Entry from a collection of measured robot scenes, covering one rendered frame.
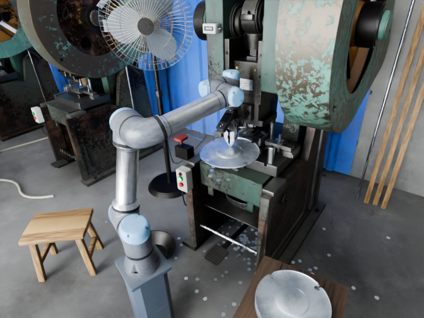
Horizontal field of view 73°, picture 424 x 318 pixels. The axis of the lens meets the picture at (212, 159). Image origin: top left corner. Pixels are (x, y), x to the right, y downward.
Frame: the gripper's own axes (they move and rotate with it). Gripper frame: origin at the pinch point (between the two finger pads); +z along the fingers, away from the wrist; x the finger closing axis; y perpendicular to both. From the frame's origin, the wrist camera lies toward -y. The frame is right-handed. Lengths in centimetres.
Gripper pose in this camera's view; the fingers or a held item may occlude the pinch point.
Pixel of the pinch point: (229, 144)
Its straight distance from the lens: 142.5
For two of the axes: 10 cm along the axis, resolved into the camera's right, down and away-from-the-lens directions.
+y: 6.0, -4.2, 6.8
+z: 0.4, 8.7, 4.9
